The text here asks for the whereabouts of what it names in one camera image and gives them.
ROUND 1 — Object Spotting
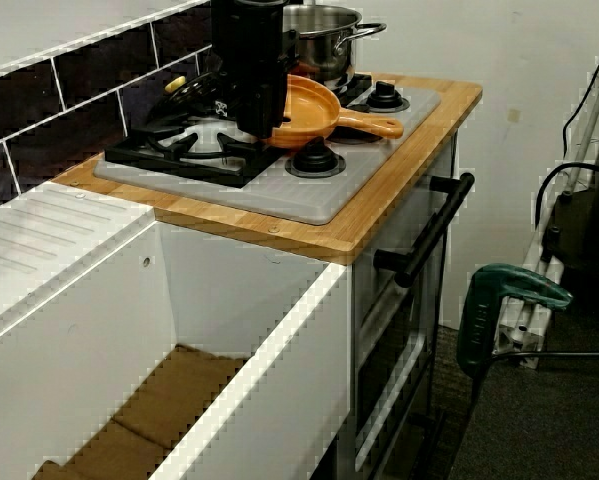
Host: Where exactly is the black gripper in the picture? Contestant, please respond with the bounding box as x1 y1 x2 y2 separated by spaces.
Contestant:
211 30 300 140

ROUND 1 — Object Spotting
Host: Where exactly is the orange toy frying pan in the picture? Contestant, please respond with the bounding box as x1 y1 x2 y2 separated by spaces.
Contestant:
263 73 405 150

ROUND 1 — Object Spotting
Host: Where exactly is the black burner grate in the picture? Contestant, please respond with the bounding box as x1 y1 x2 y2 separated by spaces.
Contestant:
336 72 375 109
103 114 281 190

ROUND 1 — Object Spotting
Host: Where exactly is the black stove knob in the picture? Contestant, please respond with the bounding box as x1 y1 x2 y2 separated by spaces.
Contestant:
364 82 411 114
284 137 348 179

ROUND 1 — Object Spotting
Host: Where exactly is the stainless steel pot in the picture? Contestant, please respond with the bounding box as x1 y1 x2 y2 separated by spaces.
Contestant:
281 3 388 95

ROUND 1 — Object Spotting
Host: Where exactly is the grey stovetop panel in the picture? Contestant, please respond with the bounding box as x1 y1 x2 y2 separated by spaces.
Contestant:
93 74 443 226

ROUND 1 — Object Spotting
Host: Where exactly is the wooden stove countertop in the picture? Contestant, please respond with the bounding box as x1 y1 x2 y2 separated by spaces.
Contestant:
51 73 483 266

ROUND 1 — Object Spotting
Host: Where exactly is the white sink basin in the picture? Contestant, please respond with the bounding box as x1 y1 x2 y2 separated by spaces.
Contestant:
0 180 355 480

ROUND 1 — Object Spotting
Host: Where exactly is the grey oven door front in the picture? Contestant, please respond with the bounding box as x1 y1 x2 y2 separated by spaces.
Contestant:
351 132 461 480

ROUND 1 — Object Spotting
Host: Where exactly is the green clamp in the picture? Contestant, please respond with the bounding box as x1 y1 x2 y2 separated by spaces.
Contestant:
456 263 575 372

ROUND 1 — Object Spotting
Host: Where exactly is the black oven door handle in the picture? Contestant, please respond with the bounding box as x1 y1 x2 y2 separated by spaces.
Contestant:
373 172 476 289

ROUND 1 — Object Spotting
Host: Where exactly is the black cable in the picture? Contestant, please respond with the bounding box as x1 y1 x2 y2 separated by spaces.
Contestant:
535 161 599 237
562 34 599 157

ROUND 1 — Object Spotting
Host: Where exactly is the aluminium frame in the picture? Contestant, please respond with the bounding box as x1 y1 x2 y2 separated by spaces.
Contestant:
496 39 599 372

